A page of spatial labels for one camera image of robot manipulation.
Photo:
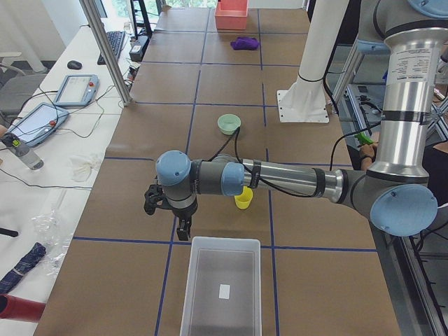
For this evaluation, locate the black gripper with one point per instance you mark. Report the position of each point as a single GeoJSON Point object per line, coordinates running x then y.
{"type": "Point", "coordinates": [183, 213]}

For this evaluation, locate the pale green ceramic bowl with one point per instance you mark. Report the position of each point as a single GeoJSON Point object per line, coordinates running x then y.
{"type": "Point", "coordinates": [228, 123]}

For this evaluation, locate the clear white plastic box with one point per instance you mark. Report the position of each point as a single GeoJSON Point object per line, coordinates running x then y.
{"type": "Point", "coordinates": [223, 289]}

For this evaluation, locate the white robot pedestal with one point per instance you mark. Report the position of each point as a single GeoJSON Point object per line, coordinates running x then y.
{"type": "Point", "coordinates": [305, 101]}

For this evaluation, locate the black keyboard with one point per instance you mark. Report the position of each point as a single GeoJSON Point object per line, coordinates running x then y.
{"type": "Point", "coordinates": [116, 40]}

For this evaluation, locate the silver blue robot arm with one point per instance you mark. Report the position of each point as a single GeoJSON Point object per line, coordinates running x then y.
{"type": "Point", "coordinates": [392, 193]}

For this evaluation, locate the teach pendant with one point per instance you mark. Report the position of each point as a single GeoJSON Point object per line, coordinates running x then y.
{"type": "Point", "coordinates": [39, 124]}
{"type": "Point", "coordinates": [77, 91]}

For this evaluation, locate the aluminium frame post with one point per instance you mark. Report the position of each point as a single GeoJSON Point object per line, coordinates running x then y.
{"type": "Point", "coordinates": [92, 14]}

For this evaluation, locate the far teach pendant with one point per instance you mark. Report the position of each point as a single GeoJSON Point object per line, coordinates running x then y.
{"type": "Point", "coordinates": [77, 91]}

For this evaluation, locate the pink plastic bin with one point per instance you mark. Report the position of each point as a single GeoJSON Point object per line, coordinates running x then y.
{"type": "Point", "coordinates": [231, 14]}

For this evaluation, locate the red cylinder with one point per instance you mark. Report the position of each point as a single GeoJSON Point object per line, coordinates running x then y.
{"type": "Point", "coordinates": [20, 309]}

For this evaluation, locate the folded dark blue umbrella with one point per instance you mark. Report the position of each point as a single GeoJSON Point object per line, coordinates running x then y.
{"type": "Point", "coordinates": [28, 262]}

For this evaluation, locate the grey office chair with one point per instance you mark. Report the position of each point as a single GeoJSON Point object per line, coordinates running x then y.
{"type": "Point", "coordinates": [16, 91]}

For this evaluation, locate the purple cloth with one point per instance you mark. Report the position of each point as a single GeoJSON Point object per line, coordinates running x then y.
{"type": "Point", "coordinates": [245, 43]}

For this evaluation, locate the aluminium side frame rail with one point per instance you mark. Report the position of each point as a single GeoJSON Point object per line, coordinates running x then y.
{"type": "Point", "coordinates": [415, 270]}

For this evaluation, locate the crumpled clear plastic wrap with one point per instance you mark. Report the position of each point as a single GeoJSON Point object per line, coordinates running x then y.
{"type": "Point", "coordinates": [55, 234]}

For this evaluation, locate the yellow plastic cup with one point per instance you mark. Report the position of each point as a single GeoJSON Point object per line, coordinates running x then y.
{"type": "Point", "coordinates": [243, 200]}

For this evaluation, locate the clear water bottle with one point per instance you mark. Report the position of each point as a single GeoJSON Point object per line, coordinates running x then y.
{"type": "Point", "coordinates": [22, 151]}

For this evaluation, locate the black power adapter box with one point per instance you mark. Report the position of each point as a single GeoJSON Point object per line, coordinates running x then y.
{"type": "Point", "coordinates": [138, 49]}

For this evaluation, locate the person's hand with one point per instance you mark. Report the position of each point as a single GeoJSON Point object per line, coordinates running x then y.
{"type": "Point", "coordinates": [367, 152]}

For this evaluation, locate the green handheld tool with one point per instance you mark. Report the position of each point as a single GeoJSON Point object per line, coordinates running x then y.
{"type": "Point", "coordinates": [363, 139]}

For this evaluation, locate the crumpled white tissue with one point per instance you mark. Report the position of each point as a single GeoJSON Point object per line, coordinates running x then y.
{"type": "Point", "coordinates": [82, 166]}

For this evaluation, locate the black computer mouse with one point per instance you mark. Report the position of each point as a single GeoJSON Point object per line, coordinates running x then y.
{"type": "Point", "coordinates": [75, 65]}

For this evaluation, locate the near teach pendant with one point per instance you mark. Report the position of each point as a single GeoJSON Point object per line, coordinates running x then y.
{"type": "Point", "coordinates": [39, 124]}

